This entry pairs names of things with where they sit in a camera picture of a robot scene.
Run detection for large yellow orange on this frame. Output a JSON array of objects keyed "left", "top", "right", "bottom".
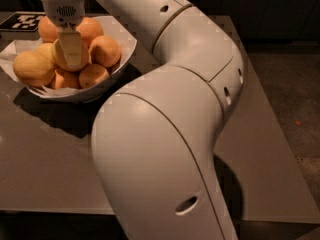
[{"left": 51, "top": 39, "right": 90, "bottom": 72}]

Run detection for white paper bowl liner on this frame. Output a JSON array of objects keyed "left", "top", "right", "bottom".
[{"left": 0, "top": 39, "right": 81, "bottom": 98}]

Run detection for orange at back left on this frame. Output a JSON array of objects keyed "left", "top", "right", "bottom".
[{"left": 38, "top": 16, "right": 58, "bottom": 42}]

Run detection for orange at front right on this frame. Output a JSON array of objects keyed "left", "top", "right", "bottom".
[{"left": 79, "top": 64, "right": 109, "bottom": 89}]

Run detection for white ceramic bowl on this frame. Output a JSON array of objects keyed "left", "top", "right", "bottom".
[{"left": 27, "top": 16, "right": 137, "bottom": 103}]

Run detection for small orange behind centre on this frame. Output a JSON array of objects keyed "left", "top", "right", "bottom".
[{"left": 34, "top": 43, "right": 55, "bottom": 64}]

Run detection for large front left orange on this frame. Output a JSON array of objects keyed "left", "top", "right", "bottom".
[{"left": 13, "top": 51, "right": 55, "bottom": 87}]

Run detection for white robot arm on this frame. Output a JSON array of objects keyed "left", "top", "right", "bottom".
[{"left": 42, "top": 0, "right": 245, "bottom": 240}]

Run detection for orange at back middle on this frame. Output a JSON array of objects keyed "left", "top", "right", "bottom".
[{"left": 76, "top": 17, "right": 104, "bottom": 46}]

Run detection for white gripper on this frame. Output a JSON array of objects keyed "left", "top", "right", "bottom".
[{"left": 41, "top": 0, "right": 85, "bottom": 69}]

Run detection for black white fiducial marker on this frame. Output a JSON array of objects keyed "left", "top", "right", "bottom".
[{"left": 0, "top": 12, "right": 45, "bottom": 32}]

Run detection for orange at front bottom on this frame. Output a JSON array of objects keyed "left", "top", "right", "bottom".
[{"left": 50, "top": 68, "right": 80, "bottom": 89}]

